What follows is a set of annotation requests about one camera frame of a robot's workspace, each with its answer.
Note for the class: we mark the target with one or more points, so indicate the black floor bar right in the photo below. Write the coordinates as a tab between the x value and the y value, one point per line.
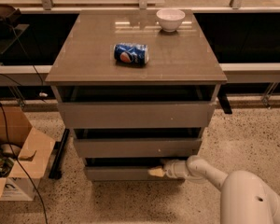
223	100

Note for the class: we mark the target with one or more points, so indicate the blue Pepsi can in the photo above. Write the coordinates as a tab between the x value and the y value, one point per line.
131	53

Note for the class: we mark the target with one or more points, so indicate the grey bottom drawer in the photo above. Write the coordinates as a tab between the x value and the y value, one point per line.
121	173

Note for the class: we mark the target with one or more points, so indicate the grey drawer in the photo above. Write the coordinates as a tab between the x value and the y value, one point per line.
121	173
136	115
137	148

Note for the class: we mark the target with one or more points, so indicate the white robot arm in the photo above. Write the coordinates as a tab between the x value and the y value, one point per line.
244	197

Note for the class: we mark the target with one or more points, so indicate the grey drawer cabinet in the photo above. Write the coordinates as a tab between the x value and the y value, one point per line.
132	94

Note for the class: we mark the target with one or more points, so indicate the grey middle drawer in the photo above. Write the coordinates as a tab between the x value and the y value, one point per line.
137	148

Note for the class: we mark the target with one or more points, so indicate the dark object on shelf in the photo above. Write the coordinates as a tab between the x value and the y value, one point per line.
9	17

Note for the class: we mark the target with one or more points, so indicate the black floor bar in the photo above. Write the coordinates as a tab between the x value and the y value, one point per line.
223	100
59	147

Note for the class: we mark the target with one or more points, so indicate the black floor bar left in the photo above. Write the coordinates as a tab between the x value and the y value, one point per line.
59	147

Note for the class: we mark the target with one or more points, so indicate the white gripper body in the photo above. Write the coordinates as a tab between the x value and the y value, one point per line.
171	171

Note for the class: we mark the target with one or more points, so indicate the grey top drawer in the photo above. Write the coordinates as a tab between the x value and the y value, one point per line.
136	115

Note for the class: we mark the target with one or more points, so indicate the open cardboard box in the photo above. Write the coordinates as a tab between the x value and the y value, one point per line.
24	156

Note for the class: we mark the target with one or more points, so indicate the white bowl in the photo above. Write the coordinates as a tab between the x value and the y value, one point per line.
170	19

